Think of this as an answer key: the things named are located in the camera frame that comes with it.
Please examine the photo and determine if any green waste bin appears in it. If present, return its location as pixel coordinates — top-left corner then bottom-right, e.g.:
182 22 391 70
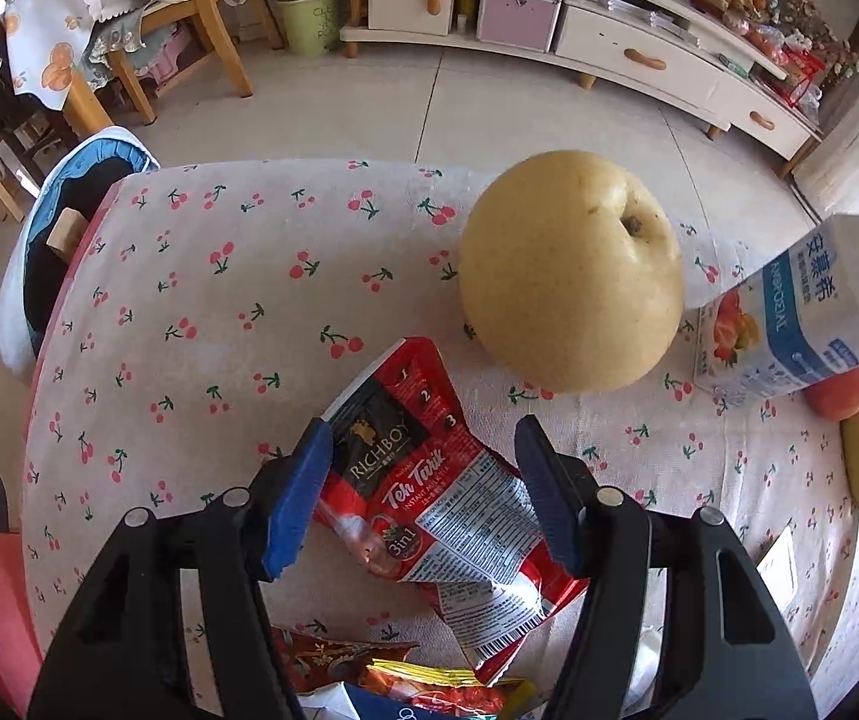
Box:
273 0 344 57

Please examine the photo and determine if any yellow red snack wrapper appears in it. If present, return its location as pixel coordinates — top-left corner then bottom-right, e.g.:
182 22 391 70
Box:
361 658 543 720

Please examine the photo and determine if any red patterned snack wrapper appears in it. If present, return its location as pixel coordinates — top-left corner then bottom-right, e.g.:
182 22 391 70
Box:
279 626 419 695

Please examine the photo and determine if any blue snack packet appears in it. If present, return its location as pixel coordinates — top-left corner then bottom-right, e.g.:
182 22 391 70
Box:
301 682 445 720

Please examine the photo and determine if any chair with blue white cushion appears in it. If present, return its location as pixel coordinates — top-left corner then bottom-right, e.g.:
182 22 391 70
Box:
0 127 164 383

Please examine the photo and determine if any white paper slip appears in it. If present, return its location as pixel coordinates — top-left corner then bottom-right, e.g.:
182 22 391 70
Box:
755 538 798 620

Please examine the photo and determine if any yellow pear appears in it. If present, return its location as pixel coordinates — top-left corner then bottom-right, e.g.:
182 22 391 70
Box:
459 150 687 393

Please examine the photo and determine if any red tomato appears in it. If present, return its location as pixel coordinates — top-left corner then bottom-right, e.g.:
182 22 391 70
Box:
804 360 859 422

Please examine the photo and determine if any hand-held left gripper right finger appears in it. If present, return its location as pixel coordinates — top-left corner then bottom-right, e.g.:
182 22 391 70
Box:
513 414 821 720

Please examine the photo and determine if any wooden chair with lace cover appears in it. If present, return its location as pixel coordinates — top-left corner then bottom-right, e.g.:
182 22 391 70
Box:
110 0 284 125

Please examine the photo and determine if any white yogurt carton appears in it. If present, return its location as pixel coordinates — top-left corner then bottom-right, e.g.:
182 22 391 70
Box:
692 195 859 410

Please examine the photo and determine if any pink metal case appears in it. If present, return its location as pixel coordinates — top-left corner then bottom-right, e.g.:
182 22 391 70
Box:
476 0 564 53

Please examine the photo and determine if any red tea packet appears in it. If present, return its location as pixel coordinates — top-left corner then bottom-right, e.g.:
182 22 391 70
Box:
316 336 591 687

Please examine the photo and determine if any cream TV cabinet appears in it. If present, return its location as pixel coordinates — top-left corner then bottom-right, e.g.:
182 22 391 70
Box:
339 0 824 158

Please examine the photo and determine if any cherry print tablecloth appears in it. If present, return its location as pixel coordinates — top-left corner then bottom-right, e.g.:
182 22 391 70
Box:
20 157 859 720

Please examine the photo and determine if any orange print dining tablecloth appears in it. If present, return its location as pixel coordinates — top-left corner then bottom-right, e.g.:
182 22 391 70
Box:
5 0 145 117

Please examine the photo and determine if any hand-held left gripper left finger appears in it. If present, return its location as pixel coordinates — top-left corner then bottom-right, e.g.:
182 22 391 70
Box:
28 418 336 720

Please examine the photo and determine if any dried flower bunch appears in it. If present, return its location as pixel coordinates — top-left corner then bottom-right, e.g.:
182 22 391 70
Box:
767 0 859 83

